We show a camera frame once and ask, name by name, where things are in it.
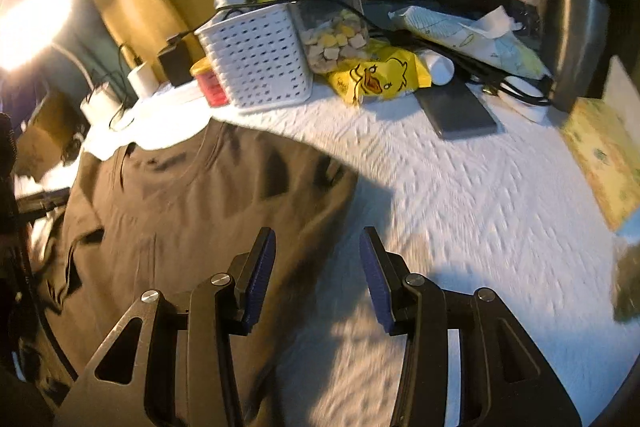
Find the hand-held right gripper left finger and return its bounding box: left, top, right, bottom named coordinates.
left=52, top=227, right=277, bottom=427

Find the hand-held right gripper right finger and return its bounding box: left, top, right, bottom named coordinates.
left=359, top=227, right=583, bottom=427

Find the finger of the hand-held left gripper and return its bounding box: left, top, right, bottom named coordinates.
left=15, top=188, right=71, bottom=214

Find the brown cardboard box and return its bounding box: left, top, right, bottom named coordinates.
left=15, top=89, right=88, bottom=180

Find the white textured tablecloth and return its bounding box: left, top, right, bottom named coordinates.
left=80, top=77, right=631, bottom=427

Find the white desk lamp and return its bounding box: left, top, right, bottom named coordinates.
left=0, top=0, right=126, bottom=125

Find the white charger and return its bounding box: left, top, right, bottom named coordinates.
left=127, top=62, right=160, bottom=100

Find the grey phone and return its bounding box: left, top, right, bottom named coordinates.
left=415, top=82, right=498, bottom=140

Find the black charger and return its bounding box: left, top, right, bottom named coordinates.
left=157, top=39, right=193, bottom=86

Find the red can yellow lid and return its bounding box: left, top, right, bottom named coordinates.
left=190, top=58, right=228, bottom=108

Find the yellow duck snack packet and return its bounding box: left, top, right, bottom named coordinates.
left=325, top=39, right=432, bottom=105

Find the white tube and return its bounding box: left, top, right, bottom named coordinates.
left=415, top=48, right=455, bottom=86

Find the white plastic basket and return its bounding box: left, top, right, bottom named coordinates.
left=194, top=1, right=315, bottom=114

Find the white oval case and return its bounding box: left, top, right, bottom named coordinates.
left=480, top=77, right=551, bottom=124

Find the clear jar white lid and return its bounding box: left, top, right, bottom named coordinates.
left=280, top=0, right=371, bottom=75

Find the wet wipes pack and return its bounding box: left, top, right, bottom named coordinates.
left=389, top=5, right=551, bottom=80

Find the yellow tissue box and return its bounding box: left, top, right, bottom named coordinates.
left=560, top=99, right=640, bottom=230

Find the steel tumbler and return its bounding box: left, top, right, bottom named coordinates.
left=542, top=0, right=611, bottom=112

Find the black cable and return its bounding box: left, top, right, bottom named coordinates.
left=400, top=32, right=553, bottom=108

